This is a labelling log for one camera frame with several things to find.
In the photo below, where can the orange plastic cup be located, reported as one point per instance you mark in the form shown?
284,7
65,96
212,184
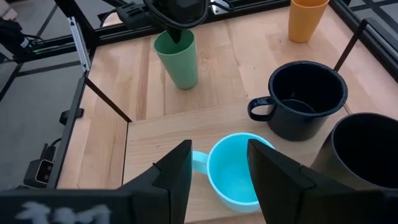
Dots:
306,25

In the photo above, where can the black aluminium table frame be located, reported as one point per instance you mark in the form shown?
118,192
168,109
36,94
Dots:
376,43

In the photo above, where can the silver metal bracket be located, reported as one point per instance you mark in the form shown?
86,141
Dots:
79,43

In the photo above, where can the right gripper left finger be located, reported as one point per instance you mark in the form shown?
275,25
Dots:
168,193

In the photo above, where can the green plastic cup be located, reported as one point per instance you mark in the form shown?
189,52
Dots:
182,65

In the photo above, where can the tall black cup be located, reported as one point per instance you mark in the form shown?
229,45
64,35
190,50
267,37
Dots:
363,149

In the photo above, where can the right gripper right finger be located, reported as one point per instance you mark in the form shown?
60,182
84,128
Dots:
286,193

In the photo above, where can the black device with green light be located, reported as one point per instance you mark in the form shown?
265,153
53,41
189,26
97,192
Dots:
14,39

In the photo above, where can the dark blue enamel mug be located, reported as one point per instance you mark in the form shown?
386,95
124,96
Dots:
298,124

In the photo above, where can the cyan plastic mug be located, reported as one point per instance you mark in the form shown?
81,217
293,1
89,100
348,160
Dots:
230,174

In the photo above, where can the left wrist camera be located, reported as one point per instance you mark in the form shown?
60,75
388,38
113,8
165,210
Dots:
135,15

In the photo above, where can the small black table camera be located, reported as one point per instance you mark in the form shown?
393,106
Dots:
38,169

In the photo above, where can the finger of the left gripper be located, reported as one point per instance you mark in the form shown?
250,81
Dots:
176,35

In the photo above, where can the silver mounting plate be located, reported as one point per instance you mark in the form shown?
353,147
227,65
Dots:
222,6

